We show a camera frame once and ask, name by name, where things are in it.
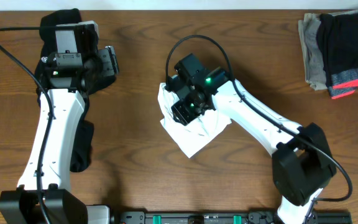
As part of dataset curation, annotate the black folded shorts red trim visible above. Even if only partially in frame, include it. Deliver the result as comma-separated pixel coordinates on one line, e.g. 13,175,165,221
316,13,358,99

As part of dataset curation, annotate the white t-shirt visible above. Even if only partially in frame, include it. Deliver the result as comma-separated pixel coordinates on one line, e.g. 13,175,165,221
157,83,232,158

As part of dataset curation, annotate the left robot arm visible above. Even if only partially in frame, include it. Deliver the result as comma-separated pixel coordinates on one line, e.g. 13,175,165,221
0,46,119,223

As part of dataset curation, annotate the black t-shirt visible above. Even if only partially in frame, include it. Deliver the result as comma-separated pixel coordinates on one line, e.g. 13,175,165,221
34,8,117,174

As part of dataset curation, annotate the grey folded garment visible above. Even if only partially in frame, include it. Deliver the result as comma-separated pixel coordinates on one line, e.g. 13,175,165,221
298,9,358,91

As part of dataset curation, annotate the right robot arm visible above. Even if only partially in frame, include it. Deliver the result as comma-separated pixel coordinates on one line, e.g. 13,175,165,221
158,68,336,223

